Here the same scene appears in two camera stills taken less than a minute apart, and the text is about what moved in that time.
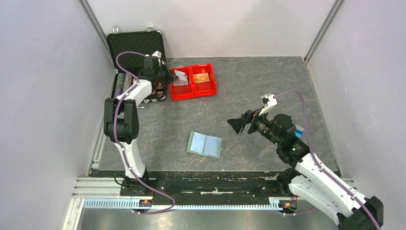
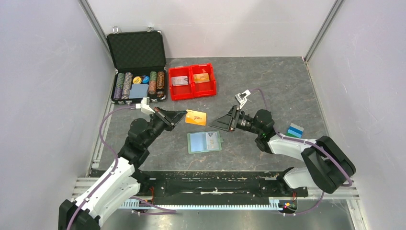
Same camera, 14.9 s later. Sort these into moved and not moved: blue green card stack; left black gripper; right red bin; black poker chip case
Moved: left black gripper
Not moved: black poker chip case; right red bin; blue green card stack
